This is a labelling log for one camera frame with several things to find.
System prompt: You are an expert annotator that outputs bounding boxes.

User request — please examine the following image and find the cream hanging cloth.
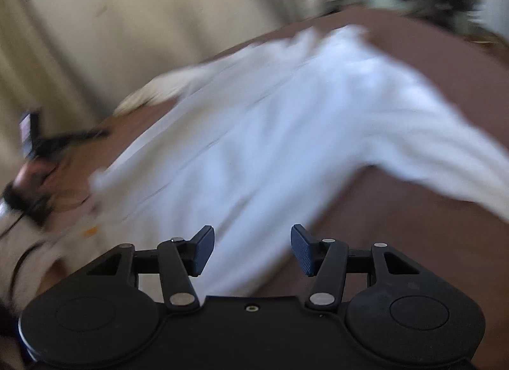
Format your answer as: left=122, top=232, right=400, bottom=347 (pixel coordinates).
left=32, top=0, right=331, bottom=116

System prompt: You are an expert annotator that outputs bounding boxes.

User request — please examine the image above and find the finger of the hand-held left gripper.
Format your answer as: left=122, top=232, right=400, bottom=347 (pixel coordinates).
left=40, top=127, right=111, bottom=152

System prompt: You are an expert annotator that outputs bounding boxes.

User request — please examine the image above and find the cream patterned curtain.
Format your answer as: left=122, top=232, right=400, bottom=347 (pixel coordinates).
left=0, top=0, right=100, bottom=188

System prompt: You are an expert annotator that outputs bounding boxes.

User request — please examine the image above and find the person's left hand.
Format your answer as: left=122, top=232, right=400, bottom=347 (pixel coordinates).
left=12, top=161, right=56, bottom=200

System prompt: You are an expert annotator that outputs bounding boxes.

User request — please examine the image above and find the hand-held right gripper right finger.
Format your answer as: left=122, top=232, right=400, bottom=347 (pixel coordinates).
left=291, top=224, right=422, bottom=311

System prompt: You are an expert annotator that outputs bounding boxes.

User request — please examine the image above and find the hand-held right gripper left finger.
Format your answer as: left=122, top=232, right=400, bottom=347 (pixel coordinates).
left=85, top=225, right=216, bottom=312

